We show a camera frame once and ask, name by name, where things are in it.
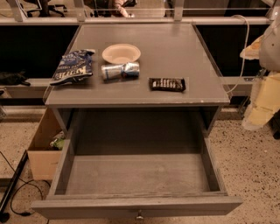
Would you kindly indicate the dark chocolate rxbar wrapper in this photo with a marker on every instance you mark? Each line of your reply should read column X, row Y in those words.
column 167, row 84

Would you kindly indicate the cardboard box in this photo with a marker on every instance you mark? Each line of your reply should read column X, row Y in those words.
column 43, row 158

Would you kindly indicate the blue kettle chips bag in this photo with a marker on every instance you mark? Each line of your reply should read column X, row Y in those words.
column 73, row 67

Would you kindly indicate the metal drawer knob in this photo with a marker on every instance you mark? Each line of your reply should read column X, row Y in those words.
column 139, row 216

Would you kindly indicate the beige paper bowl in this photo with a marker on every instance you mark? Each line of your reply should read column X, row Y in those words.
column 121, row 53

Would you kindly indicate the grey wooden cabinet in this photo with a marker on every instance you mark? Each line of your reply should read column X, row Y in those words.
column 167, row 50

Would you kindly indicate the open grey top drawer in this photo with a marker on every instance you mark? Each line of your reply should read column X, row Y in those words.
column 117, row 162

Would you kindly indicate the person in background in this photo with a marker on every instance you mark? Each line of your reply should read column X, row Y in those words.
column 108, row 8

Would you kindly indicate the green white trash in box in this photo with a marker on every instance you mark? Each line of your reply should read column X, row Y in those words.
column 58, row 141

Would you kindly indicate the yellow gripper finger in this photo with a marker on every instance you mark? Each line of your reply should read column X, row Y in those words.
column 251, row 52
column 264, row 102

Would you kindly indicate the black office chair base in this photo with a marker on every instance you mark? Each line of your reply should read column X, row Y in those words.
column 45, row 8

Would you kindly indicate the black object on ledge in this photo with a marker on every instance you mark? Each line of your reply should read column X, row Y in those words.
column 11, row 79

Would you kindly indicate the silver blue drink can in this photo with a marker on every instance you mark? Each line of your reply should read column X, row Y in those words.
column 120, row 71

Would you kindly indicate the metal clamp bracket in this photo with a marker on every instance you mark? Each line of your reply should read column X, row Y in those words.
column 259, row 75

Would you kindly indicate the black floor bar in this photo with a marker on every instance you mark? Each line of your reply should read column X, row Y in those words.
column 9, row 185

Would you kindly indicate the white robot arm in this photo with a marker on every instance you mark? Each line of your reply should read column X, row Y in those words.
column 269, row 52

